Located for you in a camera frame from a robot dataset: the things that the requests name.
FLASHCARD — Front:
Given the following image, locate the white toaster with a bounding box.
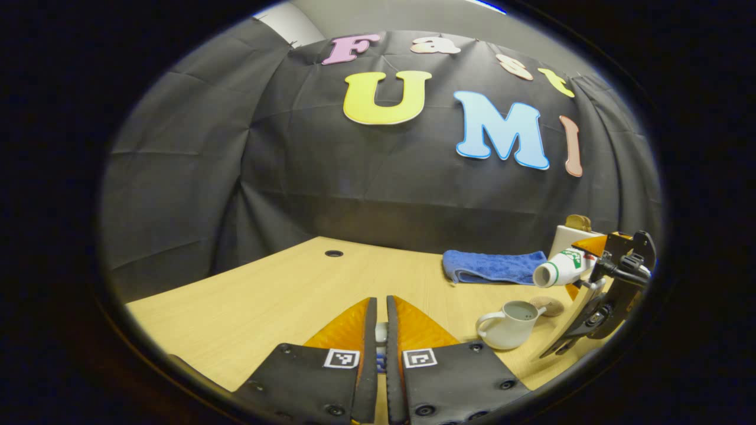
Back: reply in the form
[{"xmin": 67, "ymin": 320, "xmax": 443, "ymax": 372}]
[{"xmin": 549, "ymin": 225, "xmax": 591, "ymax": 260}]

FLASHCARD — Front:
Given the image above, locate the white ceramic teacup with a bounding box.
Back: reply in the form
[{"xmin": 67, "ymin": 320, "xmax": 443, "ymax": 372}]
[{"xmin": 476, "ymin": 300, "xmax": 547, "ymax": 350}]

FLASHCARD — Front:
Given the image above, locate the black backdrop cloth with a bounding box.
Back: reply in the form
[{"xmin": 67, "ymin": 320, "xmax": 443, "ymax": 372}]
[{"xmin": 100, "ymin": 18, "xmax": 662, "ymax": 302}]

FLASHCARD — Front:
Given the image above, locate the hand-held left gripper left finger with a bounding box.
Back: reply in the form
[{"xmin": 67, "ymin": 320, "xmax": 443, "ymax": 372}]
[{"xmin": 233, "ymin": 297, "xmax": 379, "ymax": 425}]

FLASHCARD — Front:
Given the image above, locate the white blue teacup lid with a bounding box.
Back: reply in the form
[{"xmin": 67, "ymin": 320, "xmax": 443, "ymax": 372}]
[{"xmin": 376, "ymin": 322, "xmax": 390, "ymax": 374}]

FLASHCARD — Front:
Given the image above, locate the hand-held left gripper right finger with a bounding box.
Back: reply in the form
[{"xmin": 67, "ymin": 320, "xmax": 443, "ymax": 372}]
[{"xmin": 386, "ymin": 295, "xmax": 531, "ymax": 425}]

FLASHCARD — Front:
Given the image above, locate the white plastic water bottle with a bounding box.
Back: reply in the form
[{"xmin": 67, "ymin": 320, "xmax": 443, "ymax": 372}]
[{"xmin": 533, "ymin": 248, "xmax": 597, "ymax": 288}]

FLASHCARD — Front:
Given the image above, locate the blue towel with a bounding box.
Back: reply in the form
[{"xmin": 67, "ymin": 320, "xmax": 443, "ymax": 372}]
[{"xmin": 442, "ymin": 250, "xmax": 548, "ymax": 286}]

